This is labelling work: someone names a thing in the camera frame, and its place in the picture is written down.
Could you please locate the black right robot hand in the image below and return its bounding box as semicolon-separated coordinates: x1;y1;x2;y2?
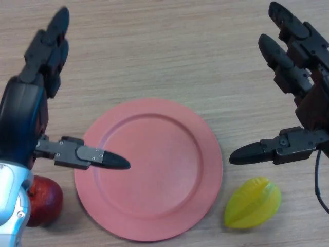
228;1;329;165

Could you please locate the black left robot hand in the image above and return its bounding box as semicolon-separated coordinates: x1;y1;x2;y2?
0;7;131;176

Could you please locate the yellow starfruit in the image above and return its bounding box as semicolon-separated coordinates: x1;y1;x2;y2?
224;177;282;229

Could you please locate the pink round plate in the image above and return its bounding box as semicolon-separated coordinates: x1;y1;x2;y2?
74;98;223;242

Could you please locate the red apple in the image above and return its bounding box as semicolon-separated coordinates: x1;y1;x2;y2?
25;174;64;227

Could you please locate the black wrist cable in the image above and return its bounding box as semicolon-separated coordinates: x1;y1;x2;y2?
314;148;329;210

